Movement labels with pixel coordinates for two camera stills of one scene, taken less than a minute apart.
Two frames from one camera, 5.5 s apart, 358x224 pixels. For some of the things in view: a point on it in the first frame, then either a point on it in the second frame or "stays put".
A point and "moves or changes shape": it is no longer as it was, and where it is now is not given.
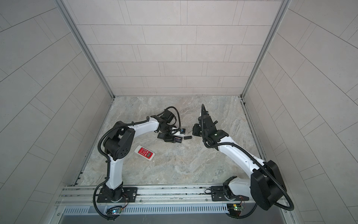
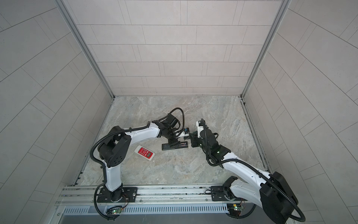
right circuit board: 234,209 stays put
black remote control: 178,139 moves or changes shape
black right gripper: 195,131 → 194,140
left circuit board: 116,211 stays put
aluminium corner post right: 283,8 stays put
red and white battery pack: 144,152 stays put
